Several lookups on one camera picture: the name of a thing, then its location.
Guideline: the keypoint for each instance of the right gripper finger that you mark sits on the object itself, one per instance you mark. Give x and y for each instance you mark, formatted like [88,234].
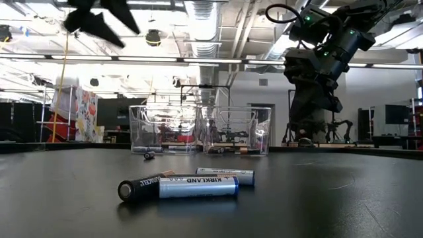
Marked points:
[332,99]
[305,102]

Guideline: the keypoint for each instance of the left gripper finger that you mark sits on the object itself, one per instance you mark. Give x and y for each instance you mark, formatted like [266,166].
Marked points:
[122,13]
[92,24]

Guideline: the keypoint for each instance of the clear plastic bin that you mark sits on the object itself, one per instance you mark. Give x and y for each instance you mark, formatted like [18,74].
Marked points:
[257,132]
[148,132]

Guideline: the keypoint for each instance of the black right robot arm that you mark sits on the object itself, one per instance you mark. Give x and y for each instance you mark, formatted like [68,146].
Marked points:
[347,39]

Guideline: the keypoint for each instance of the black monitor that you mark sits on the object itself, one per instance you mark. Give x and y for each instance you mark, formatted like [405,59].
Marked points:
[112,112]
[396,114]

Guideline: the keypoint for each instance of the colourful floral banner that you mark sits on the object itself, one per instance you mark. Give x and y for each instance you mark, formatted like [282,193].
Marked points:
[86,115]

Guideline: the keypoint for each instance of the silver metal rack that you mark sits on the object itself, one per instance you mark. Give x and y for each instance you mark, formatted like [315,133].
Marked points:
[43,112]

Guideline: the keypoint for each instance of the long overhead light bar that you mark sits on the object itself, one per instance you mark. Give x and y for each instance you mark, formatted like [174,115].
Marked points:
[211,61]

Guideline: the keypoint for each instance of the red slanted board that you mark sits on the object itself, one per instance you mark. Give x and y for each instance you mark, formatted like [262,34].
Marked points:
[62,129]

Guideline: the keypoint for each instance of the black ceiling camera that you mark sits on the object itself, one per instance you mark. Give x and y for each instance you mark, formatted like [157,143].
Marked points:
[152,37]

